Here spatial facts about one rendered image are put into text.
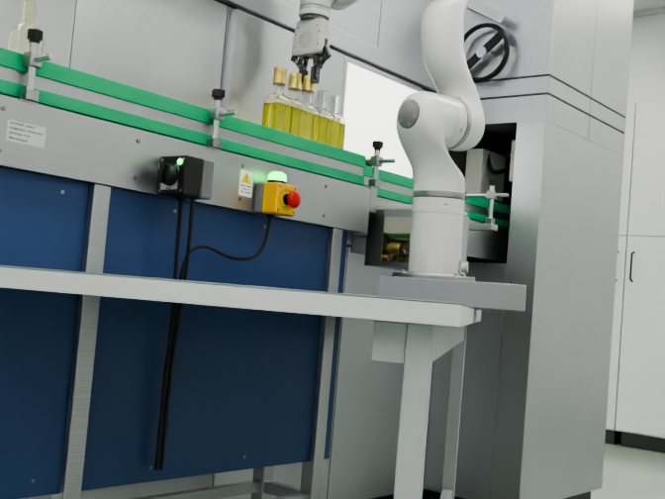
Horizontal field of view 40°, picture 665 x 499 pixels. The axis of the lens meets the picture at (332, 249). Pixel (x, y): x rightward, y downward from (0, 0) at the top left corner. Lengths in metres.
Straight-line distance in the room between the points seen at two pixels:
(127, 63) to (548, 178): 1.56
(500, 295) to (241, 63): 0.97
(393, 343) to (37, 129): 0.78
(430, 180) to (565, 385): 1.51
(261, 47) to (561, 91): 1.20
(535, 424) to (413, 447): 1.87
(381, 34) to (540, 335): 1.14
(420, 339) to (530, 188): 1.86
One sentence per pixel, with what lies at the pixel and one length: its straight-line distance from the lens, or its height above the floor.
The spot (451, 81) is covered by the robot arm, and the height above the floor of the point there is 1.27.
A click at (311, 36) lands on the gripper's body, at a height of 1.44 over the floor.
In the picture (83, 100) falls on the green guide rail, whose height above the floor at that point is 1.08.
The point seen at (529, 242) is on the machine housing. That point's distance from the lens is 3.15.
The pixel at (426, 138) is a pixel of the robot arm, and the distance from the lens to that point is 2.04.
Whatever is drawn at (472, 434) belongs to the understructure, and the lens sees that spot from 3.24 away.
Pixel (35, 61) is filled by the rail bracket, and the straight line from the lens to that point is 1.75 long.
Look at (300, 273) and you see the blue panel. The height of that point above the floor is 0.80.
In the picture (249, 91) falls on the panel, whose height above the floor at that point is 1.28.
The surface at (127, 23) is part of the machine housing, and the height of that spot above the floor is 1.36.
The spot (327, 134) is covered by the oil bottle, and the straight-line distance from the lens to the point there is 2.51.
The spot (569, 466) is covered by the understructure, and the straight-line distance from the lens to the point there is 3.51.
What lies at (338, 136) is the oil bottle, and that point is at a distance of 2.55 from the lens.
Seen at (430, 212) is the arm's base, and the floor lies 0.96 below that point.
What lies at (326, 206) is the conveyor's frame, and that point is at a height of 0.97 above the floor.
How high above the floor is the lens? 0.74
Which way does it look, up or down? 3 degrees up
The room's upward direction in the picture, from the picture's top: 5 degrees clockwise
